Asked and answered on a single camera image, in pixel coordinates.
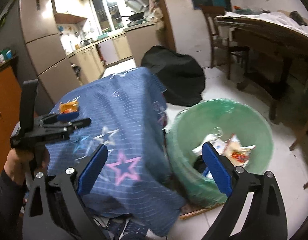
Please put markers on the orange wooden cabinet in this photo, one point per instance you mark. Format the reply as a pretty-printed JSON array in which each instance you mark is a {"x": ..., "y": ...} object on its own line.
[{"x": 10, "y": 92}]

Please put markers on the orange white snack bag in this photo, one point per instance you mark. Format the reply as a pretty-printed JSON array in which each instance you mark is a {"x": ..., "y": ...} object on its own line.
[{"x": 69, "y": 107}]

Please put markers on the printed snack wrapper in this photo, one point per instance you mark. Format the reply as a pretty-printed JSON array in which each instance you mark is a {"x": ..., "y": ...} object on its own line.
[{"x": 237, "y": 154}]

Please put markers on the black wok on stove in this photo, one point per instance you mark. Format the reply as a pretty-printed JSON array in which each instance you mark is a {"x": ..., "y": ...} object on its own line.
[{"x": 135, "y": 17}]

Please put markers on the green lined trash bin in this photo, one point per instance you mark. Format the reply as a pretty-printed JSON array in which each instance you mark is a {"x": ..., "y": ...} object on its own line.
[{"x": 215, "y": 121}]

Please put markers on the white sheet on table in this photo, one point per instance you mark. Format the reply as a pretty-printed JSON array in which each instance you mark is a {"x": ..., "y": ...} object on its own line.
[{"x": 277, "y": 18}]

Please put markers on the black cloth covered object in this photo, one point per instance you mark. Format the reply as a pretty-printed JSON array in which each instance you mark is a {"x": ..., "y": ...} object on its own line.
[{"x": 181, "y": 75}]

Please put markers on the grey refrigerator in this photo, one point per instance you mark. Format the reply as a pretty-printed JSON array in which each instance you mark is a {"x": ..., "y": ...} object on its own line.
[{"x": 29, "y": 30}]

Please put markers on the beige kitchen cabinets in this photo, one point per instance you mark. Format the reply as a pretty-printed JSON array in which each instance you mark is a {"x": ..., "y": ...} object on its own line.
[{"x": 132, "y": 43}]

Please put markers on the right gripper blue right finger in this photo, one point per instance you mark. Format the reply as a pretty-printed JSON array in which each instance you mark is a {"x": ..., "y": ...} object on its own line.
[{"x": 266, "y": 217}]

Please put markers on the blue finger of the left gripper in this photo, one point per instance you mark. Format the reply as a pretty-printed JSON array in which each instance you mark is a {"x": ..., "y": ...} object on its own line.
[{"x": 67, "y": 117}]

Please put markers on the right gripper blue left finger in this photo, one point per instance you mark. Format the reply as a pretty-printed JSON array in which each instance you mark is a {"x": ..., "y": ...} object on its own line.
[{"x": 55, "y": 209}]

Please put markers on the person's left hand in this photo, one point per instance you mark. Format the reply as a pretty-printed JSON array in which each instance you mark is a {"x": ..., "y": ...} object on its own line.
[{"x": 17, "y": 165}]

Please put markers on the blue checkered tablecloth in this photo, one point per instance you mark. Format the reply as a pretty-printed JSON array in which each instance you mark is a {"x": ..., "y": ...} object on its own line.
[{"x": 127, "y": 112}]

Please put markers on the dark wooden chair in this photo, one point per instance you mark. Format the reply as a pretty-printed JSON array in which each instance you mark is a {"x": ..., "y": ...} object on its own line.
[{"x": 221, "y": 39}]

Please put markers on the kitchen window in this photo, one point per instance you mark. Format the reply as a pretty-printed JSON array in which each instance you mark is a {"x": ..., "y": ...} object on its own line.
[{"x": 108, "y": 15}]

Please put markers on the dark wooden dining table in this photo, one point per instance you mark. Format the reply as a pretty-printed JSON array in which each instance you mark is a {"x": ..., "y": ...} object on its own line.
[{"x": 273, "y": 40}]

